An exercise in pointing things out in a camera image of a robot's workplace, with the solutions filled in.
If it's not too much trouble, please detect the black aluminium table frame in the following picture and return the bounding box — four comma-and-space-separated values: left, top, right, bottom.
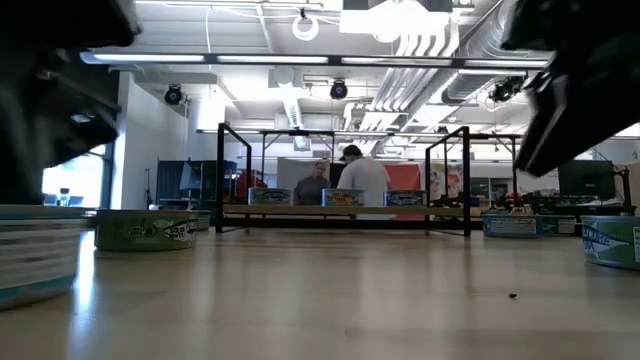
214, 217, 484, 232

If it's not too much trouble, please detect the silver ventilation duct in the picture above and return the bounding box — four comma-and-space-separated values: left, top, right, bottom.
439, 0, 551, 106

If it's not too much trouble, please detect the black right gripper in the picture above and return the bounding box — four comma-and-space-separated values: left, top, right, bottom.
502, 0, 640, 177

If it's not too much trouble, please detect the person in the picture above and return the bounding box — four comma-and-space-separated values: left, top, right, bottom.
292, 160, 332, 206
335, 144, 392, 208

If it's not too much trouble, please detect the gold lid green tuna can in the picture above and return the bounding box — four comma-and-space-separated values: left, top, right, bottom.
93, 209, 199, 253

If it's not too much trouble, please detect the black background rig frame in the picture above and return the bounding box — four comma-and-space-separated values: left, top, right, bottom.
259, 128, 337, 201

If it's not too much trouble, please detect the black computer monitor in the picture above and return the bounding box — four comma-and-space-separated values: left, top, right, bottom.
558, 159, 617, 201

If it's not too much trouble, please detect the green label tuna can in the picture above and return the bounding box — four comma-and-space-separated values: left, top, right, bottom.
580, 215, 640, 272
247, 187, 294, 206

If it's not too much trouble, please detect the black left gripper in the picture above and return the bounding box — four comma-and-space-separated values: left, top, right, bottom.
0, 0, 140, 205

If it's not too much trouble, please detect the teal yellowfin tuna can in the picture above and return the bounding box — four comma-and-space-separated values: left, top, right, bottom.
482, 214, 545, 239
321, 188, 366, 208
0, 203, 90, 310

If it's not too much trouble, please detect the black ceiling camera cluster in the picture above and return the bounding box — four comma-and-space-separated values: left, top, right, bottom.
487, 74, 532, 104

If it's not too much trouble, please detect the dark blue cabinet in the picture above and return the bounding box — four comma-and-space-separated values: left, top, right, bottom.
155, 158, 239, 210

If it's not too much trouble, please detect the long ceiling light bar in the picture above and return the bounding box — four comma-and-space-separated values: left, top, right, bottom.
79, 51, 551, 70

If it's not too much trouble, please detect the cluttered black workbench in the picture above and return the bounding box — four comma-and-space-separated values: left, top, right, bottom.
492, 192, 639, 224

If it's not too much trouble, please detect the colourful poster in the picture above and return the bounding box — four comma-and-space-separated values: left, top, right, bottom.
430, 162, 464, 201

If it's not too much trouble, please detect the orange panel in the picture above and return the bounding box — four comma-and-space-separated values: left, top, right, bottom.
384, 163, 424, 221

